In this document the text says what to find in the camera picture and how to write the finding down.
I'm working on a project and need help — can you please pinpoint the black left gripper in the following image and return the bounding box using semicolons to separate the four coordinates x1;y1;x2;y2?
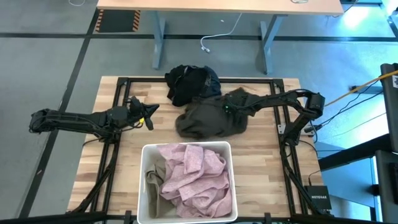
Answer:
123;96;160;131

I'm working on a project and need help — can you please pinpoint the dark brown garment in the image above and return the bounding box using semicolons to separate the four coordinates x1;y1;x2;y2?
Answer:
175;87;250;140

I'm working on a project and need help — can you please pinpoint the white woven plastic laundry basket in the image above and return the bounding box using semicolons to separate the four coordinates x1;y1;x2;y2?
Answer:
137;141;239;224

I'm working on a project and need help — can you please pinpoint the pink garment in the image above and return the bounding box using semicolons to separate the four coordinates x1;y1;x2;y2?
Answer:
157;142;233;218

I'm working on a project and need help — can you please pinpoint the black garment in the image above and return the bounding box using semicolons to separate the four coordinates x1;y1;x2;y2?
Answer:
164;64;222;107

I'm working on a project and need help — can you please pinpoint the grey desk leg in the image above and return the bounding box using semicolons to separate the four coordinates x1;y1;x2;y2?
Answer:
151;11;166;70
255;14;285;75

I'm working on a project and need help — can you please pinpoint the black mat with hazard stripes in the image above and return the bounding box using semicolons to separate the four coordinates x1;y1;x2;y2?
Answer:
95;9;141;34

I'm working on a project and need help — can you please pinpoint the light wooden desk top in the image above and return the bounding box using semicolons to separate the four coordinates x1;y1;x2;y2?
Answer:
96;0;345;17

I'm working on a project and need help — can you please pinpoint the black equipment stand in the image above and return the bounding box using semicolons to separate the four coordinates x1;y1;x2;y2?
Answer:
317;63;398;224

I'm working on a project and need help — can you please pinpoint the black metal table frame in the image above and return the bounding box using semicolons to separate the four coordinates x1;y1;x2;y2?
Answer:
0;77;398;224

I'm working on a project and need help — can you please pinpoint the white floor cable with plug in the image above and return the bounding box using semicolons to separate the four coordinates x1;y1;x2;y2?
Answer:
200;12;243;54

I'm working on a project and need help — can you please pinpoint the black floor cable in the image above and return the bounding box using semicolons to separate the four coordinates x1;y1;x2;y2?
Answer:
320;91;382;125

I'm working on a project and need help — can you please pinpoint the yellow cable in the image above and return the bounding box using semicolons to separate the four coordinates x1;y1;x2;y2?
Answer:
323;70;398;108

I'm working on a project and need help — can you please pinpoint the black Netgear network switch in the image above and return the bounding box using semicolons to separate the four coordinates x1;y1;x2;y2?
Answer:
303;185;332;211

